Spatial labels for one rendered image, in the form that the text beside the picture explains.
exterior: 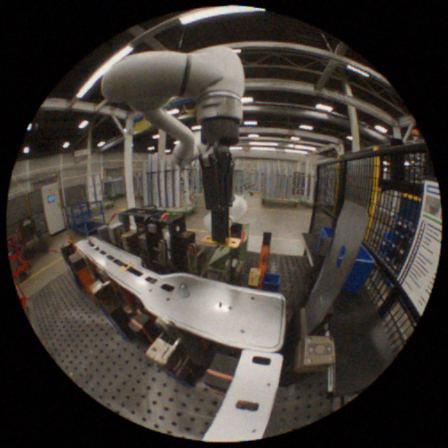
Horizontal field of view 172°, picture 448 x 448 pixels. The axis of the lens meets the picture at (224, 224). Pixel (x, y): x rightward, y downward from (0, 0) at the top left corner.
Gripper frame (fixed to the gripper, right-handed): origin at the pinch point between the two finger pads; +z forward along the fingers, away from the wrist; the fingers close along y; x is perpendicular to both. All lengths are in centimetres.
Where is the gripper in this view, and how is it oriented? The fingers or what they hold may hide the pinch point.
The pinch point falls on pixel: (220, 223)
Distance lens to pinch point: 30.5
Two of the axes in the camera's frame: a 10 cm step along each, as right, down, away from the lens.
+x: 9.4, 1.1, -3.2
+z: 0.1, 9.4, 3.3
